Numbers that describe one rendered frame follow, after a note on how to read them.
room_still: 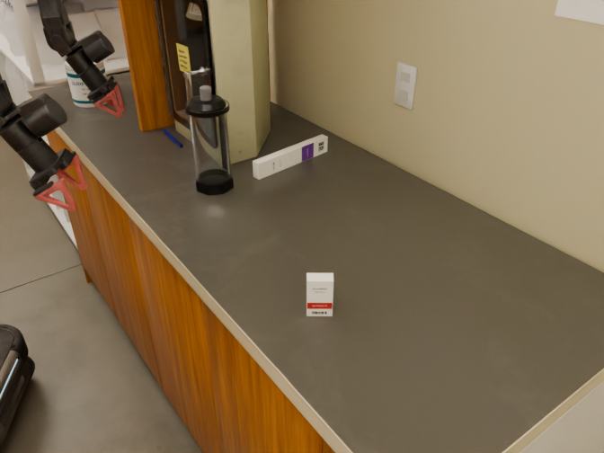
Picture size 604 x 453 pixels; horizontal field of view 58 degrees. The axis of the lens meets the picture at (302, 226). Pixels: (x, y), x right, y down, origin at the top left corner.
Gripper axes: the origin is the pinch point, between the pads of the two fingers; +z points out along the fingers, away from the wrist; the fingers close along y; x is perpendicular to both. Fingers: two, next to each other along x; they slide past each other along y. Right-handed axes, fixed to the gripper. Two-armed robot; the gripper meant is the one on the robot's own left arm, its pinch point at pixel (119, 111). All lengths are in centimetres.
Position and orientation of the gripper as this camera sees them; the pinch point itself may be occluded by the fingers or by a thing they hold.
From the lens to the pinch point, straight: 173.3
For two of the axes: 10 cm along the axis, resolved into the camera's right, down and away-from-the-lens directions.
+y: -0.9, -5.4, 8.3
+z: 4.9, 7.1, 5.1
